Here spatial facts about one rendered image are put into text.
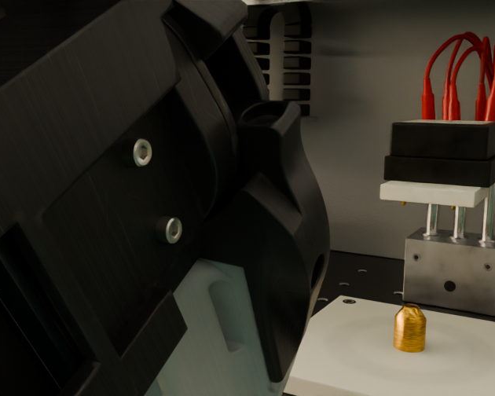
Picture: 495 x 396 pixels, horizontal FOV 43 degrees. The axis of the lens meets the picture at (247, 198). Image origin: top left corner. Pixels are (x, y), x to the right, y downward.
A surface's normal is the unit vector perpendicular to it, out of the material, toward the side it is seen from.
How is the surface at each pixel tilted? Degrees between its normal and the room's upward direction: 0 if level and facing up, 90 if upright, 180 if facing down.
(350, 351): 0
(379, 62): 90
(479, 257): 90
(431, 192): 90
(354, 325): 0
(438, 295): 90
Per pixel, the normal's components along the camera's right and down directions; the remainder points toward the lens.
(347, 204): -0.49, 0.14
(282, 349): 0.89, 0.15
